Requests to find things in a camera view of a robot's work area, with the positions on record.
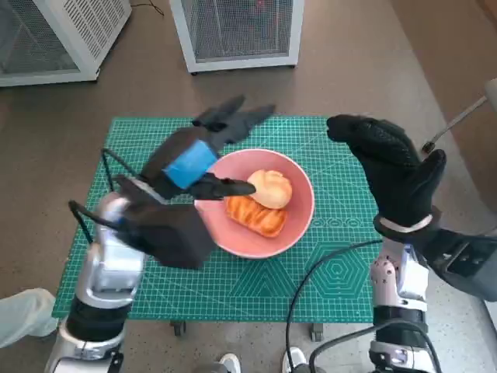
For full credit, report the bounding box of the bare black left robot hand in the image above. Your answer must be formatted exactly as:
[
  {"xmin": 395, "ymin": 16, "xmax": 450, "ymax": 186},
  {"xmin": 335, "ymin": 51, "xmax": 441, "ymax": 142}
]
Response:
[{"xmin": 141, "ymin": 95, "xmax": 278, "ymax": 203}]

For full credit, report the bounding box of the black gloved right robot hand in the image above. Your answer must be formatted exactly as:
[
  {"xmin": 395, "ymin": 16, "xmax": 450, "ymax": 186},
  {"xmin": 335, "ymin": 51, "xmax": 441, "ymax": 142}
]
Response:
[{"xmin": 326, "ymin": 113, "xmax": 448, "ymax": 231}]

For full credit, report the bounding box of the round toy bread bun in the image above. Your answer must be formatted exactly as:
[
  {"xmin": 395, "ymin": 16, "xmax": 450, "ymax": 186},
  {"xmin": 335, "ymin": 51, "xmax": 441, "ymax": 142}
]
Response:
[{"xmin": 247, "ymin": 169, "xmax": 293, "ymax": 210}]

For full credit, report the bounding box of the oblong twisted toy bread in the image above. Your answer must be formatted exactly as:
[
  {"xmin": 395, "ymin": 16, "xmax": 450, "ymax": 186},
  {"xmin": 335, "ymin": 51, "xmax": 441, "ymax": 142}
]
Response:
[{"xmin": 225, "ymin": 196, "xmax": 289, "ymax": 239}]

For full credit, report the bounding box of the pink bowl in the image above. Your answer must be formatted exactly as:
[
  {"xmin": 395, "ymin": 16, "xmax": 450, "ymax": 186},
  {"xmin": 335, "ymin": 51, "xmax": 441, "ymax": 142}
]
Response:
[{"xmin": 193, "ymin": 149, "xmax": 315, "ymax": 260}]

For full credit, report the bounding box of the grey chair with metal leg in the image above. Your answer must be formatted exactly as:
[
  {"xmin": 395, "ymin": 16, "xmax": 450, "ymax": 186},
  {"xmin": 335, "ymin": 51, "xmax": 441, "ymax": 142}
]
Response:
[{"xmin": 421, "ymin": 78, "xmax": 497, "ymax": 154}]

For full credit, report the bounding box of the green cutting mat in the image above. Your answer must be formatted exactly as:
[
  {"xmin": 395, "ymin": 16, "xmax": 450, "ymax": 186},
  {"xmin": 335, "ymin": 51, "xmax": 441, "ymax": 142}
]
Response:
[{"xmin": 51, "ymin": 116, "xmax": 384, "ymax": 322}]

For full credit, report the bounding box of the white mesh front cabinet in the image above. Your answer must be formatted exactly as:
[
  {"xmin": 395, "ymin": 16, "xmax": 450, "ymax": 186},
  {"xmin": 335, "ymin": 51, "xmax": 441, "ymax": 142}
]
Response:
[{"xmin": 169, "ymin": 0, "xmax": 306, "ymax": 75}]

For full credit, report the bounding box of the white furniture edge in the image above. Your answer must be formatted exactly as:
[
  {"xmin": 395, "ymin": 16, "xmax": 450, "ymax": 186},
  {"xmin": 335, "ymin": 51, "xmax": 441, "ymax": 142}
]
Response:
[{"xmin": 481, "ymin": 298, "xmax": 497, "ymax": 340}]

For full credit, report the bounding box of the person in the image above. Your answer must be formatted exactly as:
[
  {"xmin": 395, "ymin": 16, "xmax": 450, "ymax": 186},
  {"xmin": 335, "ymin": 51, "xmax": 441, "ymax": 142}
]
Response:
[
  {"xmin": 196, "ymin": 347, "xmax": 308, "ymax": 373},
  {"xmin": 0, "ymin": 287, "xmax": 60, "ymax": 350}
]

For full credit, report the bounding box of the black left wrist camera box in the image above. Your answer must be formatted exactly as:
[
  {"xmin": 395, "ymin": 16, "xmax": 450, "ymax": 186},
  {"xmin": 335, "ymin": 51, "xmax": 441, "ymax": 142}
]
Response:
[{"xmin": 115, "ymin": 174, "xmax": 219, "ymax": 270}]

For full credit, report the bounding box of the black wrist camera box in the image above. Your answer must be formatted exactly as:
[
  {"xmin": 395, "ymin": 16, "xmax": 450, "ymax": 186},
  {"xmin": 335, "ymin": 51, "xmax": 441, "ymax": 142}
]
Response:
[
  {"xmin": 115, "ymin": 174, "xmax": 219, "ymax": 270},
  {"xmin": 420, "ymin": 227, "xmax": 497, "ymax": 303}
]

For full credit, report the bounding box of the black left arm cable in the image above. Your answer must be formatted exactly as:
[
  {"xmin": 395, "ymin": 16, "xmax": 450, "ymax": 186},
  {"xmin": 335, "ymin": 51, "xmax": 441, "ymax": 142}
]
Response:
[
  {"xmin": 68, "ymin": 200, "xmax": 117, "ymax": 245},
  {"xmin": 101, "ymin": 148, "xmax": 135, "ymax": 192}
]

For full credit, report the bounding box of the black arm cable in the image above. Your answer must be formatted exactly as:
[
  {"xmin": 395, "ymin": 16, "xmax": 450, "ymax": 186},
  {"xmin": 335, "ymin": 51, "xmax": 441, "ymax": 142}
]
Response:
[
  {"xmin": 309, "ymin": 319, "xmax": 443, "ymax": 373},
  {"xmin": 68, "ymin": 200, "xmax": 117, "ymax": 245},
  {"xmin": 285, "ymin": 239, "xmax": 384, "ymax": 373},
  {"xmin": 101, "ymin": 148, "xmax": 135, "ymax": 192}
]

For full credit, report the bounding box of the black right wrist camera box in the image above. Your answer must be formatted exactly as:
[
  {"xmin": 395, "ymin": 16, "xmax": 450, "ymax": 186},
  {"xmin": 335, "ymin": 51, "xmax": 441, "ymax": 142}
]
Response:
[{"xmin": 420, "ymin": 227, "xmax": 497, "ymax": 303}]

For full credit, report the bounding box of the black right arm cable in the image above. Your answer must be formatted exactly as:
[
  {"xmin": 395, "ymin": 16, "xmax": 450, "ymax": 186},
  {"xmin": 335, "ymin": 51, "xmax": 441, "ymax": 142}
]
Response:
[
  {"xmin": 285, "ymin": 239, "xmax": 384, "ymax": 373},
  {"xmin": 309, "ymin": 319, "xmax": 443, "ymax": 373}
]

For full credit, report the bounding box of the thin black floor cable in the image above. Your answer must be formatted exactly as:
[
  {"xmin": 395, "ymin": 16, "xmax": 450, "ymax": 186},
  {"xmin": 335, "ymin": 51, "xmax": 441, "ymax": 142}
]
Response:
[{"xmin": 130, "ymin": 0, "xmax": 166, "ymax": 17}]

